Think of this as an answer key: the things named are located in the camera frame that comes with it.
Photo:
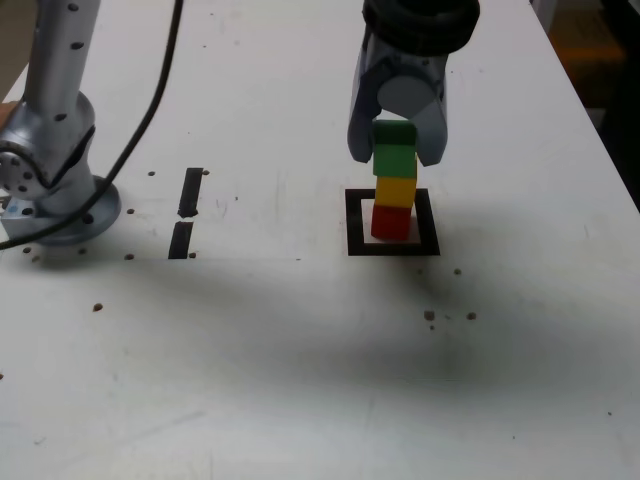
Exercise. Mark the black tape square outline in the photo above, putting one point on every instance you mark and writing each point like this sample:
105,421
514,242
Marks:
354,225

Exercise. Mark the green cube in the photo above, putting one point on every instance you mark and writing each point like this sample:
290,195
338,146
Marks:
395,155

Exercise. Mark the black tape strip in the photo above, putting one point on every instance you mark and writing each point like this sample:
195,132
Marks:
191,192

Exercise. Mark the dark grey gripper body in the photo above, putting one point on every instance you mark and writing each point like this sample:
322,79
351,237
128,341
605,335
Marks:
410,65

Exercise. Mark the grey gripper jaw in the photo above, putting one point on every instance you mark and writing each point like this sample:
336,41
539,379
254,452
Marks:
430,135

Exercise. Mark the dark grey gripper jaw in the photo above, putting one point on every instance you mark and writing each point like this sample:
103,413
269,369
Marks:
361,130

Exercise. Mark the red cube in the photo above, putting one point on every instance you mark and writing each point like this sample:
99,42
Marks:
391,222

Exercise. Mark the yellow cube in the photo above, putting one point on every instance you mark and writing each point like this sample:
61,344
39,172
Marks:
395,191

